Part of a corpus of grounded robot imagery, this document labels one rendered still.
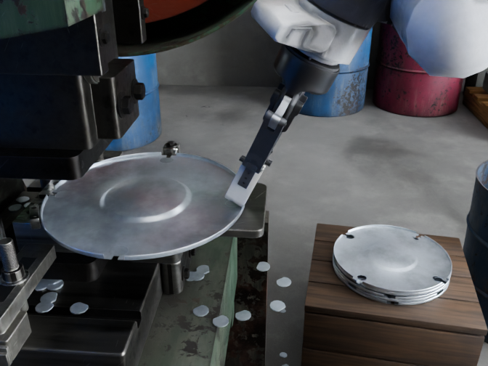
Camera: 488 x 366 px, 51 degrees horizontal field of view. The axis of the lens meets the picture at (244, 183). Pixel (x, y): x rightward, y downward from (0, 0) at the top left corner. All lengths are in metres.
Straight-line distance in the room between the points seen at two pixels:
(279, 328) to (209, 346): 0.99
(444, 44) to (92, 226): 0.48
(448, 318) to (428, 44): 0.85
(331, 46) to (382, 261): 0.83
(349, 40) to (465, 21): 0.13
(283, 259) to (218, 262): 1.14
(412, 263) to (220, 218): 0.74
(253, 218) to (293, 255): 1.31
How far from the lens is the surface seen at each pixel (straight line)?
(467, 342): 1.29
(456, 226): 2.35
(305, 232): 2.15
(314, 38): 0.57
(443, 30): 0.51
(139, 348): 0.69
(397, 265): 1.33
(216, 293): 0.79
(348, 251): 1.36
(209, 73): 4.12
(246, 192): 0.71
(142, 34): 0.76
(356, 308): 1.24
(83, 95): 0.64
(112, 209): 0.73
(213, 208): 0.72
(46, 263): 0.72
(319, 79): 0.60
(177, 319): 0.75
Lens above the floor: 1.14
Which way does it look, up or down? 27 degrees down
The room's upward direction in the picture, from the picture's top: straight up
